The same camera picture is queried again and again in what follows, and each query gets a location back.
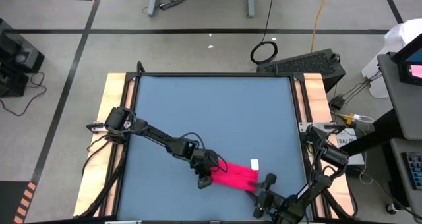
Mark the black power strip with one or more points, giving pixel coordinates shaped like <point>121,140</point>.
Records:
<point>171,4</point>

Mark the wooden table board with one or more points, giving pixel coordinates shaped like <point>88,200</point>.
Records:
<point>314,89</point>
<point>112,89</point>

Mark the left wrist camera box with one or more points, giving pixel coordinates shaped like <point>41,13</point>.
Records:
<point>204,182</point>

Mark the black desk base beam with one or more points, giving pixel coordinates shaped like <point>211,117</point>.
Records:
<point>379,131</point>

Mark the black equipment box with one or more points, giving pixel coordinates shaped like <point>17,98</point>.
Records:
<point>16,59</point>

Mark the black caster wheel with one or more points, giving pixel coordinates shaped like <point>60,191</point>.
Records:
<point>391,208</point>

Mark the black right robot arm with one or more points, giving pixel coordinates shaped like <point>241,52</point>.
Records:
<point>333,156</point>

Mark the white cloth bag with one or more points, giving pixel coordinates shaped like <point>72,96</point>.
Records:
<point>400,36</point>

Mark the black power adapter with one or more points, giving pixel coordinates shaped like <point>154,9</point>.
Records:
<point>337,102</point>

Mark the grey desk leg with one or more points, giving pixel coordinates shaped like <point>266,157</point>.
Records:
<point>153,3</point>
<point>251,3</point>

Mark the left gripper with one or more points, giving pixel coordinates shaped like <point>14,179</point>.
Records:
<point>204,161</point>

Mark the black keypad blue keys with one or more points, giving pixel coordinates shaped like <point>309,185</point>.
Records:
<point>414,171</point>

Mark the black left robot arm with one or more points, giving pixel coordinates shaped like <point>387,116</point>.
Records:
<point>155,136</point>

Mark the black table frame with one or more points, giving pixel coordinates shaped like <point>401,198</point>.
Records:
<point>214,74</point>

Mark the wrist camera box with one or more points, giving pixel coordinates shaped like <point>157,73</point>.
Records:
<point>258,212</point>
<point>204,182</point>

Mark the black computer tower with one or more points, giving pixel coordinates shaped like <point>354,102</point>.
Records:
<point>303,66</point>

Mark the white paper sheet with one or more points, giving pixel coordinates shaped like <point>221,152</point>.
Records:
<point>357,158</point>

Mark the red towel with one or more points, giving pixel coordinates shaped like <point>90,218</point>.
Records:
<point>234,178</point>

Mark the black monitor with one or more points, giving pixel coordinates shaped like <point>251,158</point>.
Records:
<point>410,69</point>

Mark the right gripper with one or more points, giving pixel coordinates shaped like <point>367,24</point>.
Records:
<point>270,199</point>

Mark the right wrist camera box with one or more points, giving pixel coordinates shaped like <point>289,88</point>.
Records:
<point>258,212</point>

